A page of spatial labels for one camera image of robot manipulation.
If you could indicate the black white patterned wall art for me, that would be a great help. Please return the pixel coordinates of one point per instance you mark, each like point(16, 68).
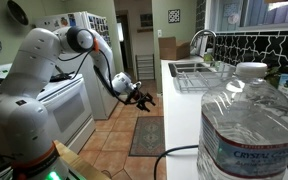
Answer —
point(174, 15)

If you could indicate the large clear water bottle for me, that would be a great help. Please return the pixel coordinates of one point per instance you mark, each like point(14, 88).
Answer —
point(250, 130)

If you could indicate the kitchen window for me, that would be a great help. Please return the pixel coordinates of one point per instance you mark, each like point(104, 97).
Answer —
point(257, 13)

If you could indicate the black pan on wall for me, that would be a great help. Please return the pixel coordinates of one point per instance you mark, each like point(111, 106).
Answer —
point(17, 12)

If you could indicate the white light switch plate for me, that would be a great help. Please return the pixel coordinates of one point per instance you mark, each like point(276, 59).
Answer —
point(159, 33)

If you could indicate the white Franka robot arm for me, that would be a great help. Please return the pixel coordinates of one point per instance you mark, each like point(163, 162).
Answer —
point(27, 100)

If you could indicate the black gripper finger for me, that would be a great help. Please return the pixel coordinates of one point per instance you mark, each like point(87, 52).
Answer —
point(150, 100)
point(144, 106)

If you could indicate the white oven stove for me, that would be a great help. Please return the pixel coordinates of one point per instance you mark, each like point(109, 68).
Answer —
point(70, 110)

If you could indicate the patterned floor rug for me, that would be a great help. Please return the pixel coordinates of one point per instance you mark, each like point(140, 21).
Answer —
point(148, 136)

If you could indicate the white refrigerator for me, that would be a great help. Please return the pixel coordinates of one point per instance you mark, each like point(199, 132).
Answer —
point(97, 100)

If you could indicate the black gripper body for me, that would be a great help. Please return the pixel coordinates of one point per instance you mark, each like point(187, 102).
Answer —
point(138, 96)

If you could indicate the robot cart with green light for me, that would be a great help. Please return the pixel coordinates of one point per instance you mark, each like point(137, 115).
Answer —
point(80, 165)

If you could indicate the steel kitchen sink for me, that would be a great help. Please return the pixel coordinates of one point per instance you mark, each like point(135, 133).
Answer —
point(187, 68)

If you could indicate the brown cardboard box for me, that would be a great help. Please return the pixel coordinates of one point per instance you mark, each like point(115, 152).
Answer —
point(174, 49)

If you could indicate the chrome kitchen faucet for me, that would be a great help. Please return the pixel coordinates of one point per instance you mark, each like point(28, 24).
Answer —
point(204, 35)

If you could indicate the dark framed hallway picture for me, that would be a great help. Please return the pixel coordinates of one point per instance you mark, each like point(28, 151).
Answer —
point(146, 20)

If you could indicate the metal shelf rack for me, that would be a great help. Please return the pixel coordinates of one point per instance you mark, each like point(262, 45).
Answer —
point(145, 66)

